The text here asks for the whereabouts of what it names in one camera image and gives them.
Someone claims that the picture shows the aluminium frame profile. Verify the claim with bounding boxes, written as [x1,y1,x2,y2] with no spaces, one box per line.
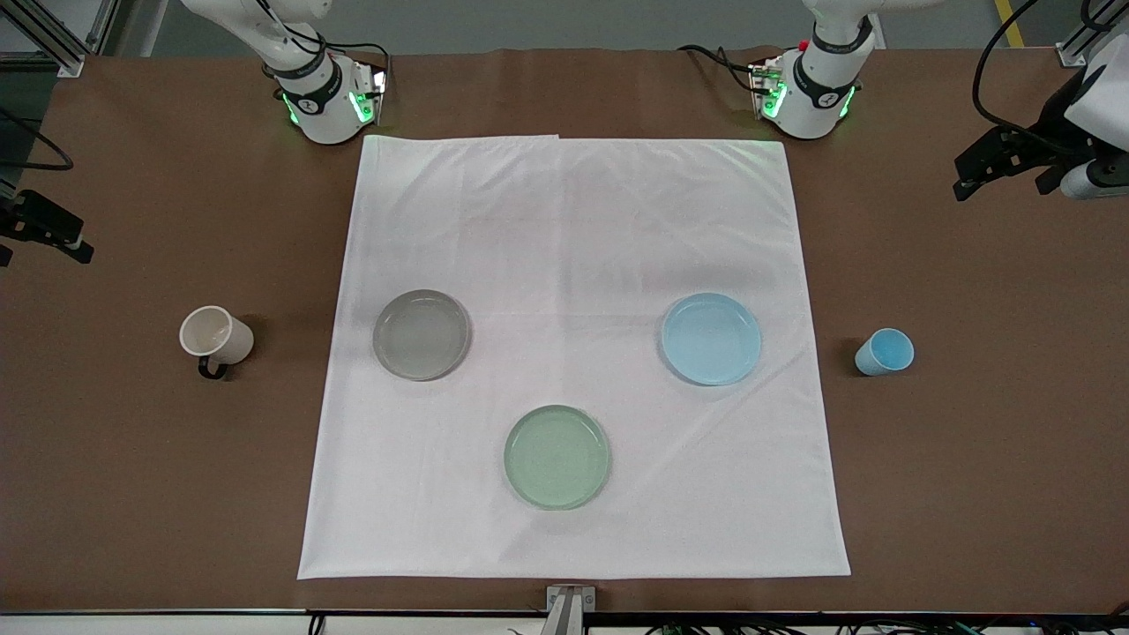
[0,0,120,78]
[1054,0,1129,69]

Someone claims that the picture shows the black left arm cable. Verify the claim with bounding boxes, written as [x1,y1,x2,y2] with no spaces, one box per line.
[971,0,1073,142]

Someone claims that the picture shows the grey metal table bracket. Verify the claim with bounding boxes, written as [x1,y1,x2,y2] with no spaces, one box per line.
[545,584,597,635]

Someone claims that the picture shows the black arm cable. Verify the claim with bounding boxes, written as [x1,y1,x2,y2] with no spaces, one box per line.
[971,0,1073,142]
[0,106,75,173]

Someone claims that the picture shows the gray round plate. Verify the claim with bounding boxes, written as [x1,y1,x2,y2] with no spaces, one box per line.
[371,288,471,382]

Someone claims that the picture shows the pale green round plate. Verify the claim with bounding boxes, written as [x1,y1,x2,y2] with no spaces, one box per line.
[503,404,612,512]

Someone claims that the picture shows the black left base cable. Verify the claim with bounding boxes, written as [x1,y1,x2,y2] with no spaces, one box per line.
[677,43,766,96]

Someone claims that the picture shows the light blue round plate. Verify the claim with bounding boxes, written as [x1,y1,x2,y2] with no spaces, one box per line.
[661,292,763,387]

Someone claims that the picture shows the white square cloth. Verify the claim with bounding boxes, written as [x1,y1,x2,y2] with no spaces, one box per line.
[297,134,852,581]

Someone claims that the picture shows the light blue cup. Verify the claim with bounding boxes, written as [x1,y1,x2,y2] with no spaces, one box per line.
[854,327,916,377]

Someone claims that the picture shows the black right base cable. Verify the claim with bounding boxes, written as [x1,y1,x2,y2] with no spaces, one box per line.
[256,0,392,89]

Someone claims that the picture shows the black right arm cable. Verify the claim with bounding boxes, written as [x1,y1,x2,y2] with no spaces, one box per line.
[0,106,75,173]

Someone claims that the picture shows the black base cable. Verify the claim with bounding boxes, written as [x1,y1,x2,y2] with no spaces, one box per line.
[256,0,392,89]
[677,43,766,96]

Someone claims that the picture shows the white mug with dark handle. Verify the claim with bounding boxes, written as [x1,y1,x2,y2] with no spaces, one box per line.
[179,305,255,381]

